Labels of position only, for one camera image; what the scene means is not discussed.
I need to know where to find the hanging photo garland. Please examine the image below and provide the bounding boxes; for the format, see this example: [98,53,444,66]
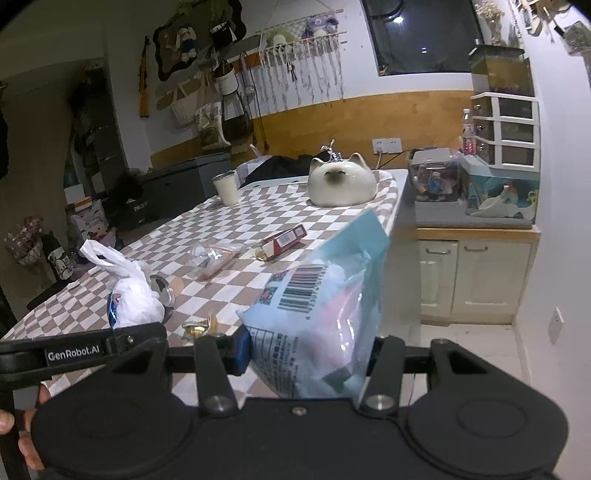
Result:
[512,0,591,54]

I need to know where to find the clear bottle with pink label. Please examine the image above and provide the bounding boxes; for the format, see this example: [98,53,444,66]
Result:
[460,108,478,156]

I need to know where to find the dark transparent tote bag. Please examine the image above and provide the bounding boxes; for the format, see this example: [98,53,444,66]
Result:
[221,59,256,145]

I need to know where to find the person's left hand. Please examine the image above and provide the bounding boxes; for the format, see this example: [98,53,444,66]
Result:
[0,385,51,470]

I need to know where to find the white single wall outlet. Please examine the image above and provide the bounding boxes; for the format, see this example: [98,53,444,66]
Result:
[549,306,566,345]

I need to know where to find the glass fish tank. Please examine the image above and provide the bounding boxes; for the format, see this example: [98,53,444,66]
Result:
[468,44,537,97]

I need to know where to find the small yellow wrapper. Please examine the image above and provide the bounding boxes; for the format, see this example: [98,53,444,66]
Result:
[181,310,222,340]

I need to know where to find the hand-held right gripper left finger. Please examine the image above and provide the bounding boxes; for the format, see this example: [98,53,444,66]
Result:
[108,329,253,418]

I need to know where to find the printed canvas tote bag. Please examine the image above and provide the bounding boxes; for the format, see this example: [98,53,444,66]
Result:
[198,102,232,149]

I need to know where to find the white plastic bag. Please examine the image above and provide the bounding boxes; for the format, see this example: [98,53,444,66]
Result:
[80,239,165,328]

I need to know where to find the red small box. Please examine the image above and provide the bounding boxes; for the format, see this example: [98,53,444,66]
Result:
[256,224,307,261]

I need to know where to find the dark grey storage box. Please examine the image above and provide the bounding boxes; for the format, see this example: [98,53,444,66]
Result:
[127,152,232,229]

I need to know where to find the dark window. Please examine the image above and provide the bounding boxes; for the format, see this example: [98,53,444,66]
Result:
[361,0,484,77]

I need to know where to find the wrapped flower bouquet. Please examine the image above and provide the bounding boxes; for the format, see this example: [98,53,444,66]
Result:
[4,216,45,278]

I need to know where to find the black bottle with cartoon print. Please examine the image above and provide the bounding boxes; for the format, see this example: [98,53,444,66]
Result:
[41,230,78,283]

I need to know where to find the cat-shaped ceramic fountain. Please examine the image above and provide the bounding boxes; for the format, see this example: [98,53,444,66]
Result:
[308,141,376,208]

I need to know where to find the clear zip bag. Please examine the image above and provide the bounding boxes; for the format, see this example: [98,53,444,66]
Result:
[191,241,248,282]

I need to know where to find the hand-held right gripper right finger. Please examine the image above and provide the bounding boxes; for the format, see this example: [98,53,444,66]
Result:
[359,335,500,418]

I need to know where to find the teal storage box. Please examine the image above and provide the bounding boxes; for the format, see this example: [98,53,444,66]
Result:
[463,154,540,219]

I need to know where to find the white macrame wall hanging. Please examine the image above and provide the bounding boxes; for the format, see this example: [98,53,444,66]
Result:
[257,14,348,112]

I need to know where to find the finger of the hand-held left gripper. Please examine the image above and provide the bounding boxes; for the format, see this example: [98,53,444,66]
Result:
[108,322,168,359]

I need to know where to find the checkered tablecloth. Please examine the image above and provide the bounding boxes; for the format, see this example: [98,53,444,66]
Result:
[0,168,410,398]

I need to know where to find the white cup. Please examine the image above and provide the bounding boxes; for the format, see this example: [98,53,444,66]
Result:
[212,170,241,206]

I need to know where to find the clear plastic container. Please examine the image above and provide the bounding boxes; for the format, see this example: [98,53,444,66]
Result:
[408,148,465,203]

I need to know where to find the white drawer unit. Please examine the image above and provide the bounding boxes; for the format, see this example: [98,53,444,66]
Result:
[470,91,541,169]

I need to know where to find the dried flowers in vase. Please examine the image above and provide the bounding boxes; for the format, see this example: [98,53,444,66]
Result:
[475,0,507,46]

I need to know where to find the wooden toy rifle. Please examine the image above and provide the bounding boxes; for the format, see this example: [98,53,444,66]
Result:
[138,36,153,119]

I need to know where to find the dark wavy wall rug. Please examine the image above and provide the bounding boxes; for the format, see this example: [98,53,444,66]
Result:
[152,0,244,82]

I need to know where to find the black cloth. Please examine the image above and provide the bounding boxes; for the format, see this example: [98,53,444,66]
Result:
[239,154,315,188]

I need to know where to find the cream floor cabinet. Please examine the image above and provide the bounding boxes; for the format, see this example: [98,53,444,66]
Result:
[416,226,542,326]

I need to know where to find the white mesh bag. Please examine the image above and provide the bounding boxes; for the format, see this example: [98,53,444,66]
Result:
[170,87,198,128]

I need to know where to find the purple plush toy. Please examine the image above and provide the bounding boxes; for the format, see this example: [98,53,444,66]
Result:
[302,14,341,41]

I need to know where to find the light blue plastic packet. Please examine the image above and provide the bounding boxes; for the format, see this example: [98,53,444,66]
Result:
[236,208,391,400]

